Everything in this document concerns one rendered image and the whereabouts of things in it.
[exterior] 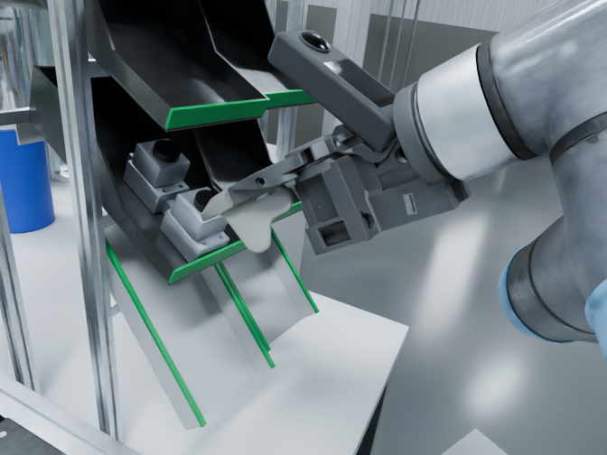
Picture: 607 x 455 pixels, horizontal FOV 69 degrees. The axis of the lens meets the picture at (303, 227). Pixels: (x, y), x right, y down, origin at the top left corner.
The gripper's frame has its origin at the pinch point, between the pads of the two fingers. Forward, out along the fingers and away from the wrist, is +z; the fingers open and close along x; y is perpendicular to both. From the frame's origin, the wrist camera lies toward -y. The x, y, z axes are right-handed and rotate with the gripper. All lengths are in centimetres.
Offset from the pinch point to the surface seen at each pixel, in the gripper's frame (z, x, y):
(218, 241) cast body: 7.6, 1.1, 3.4
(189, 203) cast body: 6.8, -0.9, -1.5
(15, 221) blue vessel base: 97, 14, -21
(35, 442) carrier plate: 31.5, -16.6, 16.5
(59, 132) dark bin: 18.0, -4.8, -14.9
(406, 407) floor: 83, 115, 103
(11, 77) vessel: 76, 19, -50
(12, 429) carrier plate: 34.5, -17.4, 14.2
